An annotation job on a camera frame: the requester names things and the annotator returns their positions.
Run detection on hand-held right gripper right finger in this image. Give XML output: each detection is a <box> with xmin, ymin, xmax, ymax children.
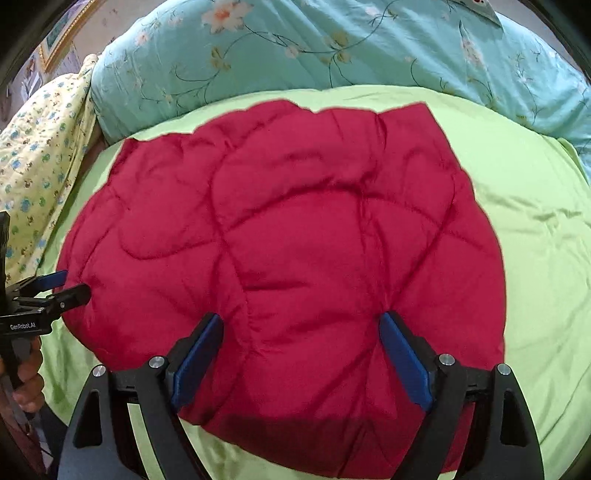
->
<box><xmin>379</xmin><ymin>311</ymin><xmax>546</xmax><ymax>480</ymax></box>

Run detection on red puffer jacket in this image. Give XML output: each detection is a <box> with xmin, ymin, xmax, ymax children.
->
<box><xmin>55</xmin><ymin>99</ymin><xmax>507</xmax><ymax>478</ymax></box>

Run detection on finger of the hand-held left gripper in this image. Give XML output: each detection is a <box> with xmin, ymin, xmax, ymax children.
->
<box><xmin>18</xmin><ymin>272</ymin><xmax>69</xmax><ymax>297</ymax></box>
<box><xmin>32</xmin><ymin>283</ymin><xmax>92</xmax><ymax>320</ymax></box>

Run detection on teal floral quilt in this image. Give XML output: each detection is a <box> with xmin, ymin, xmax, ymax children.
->
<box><xmin>90</xmin><ymin>0</ymin><xmax>591</xmax><ymax>181</ymax></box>

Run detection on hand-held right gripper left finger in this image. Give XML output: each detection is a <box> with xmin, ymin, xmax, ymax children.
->
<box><xmin>55</xmin><ymin>313</ymin><xmax>225</xmax><ymax>480</ymax></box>

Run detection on person's left hand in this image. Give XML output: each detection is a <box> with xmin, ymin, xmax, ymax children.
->
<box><xmin>0</xmin><ymin>344</ymin><xmax>45</xmax><ymax>418</ymax></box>

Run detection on yellow patterned cloth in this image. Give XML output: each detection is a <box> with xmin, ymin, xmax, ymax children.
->
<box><xmin>0</xmin><ymin>54</ymin><xmax>100</xmax><ymax>282</ymax></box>

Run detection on white red-spotted object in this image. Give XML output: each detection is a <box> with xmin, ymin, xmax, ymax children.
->
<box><xmin>462</xmin><ymin>0</ymin><xmax>502</xmax><ymax>27</ymax></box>

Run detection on light green bed sheet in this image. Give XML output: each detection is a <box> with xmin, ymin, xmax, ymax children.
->
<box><xmin>37</xmin><ymin>85</ymin><xmax>591</xmax><ymax>480</ymax></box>

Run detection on gold framed picture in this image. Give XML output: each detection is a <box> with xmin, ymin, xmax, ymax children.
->
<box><xmin>39</xmin><ymin>0</ymin><xmax>108</xmax><ymax>71</ymax></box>

